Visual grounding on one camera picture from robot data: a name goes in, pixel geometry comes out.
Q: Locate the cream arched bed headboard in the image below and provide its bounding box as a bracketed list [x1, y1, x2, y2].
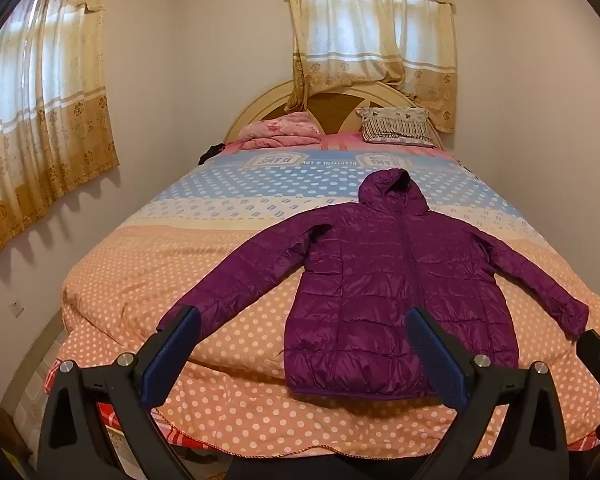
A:
[223, 79, 448, 148]

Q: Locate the striped pillow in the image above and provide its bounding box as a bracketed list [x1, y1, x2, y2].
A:
[356, 106, 438, 147]

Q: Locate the black cloth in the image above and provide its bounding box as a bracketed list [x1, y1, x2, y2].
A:
[198, 142, 226, 166]

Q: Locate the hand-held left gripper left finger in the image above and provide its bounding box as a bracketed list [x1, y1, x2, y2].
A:
[36, 304, 202, 480]

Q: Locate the purple hooded puffer jacket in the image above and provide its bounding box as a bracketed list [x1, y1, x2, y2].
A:
[157, 169, 590, 401]

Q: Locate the beige floral valance curtain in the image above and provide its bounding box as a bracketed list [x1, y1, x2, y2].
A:
[280, 0, 458, 133]

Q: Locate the beige floral side curtain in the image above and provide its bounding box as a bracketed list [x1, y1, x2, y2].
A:
[0, 0, 121, 267]

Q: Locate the bed with polka-dot quilt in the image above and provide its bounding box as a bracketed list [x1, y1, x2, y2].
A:
[60, 130, 600, 461]

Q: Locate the pink folded blanket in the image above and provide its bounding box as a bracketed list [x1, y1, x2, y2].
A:
[237, 112, 323, 151]

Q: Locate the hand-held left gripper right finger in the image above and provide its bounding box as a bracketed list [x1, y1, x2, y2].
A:
[404, 306, 573, 480]

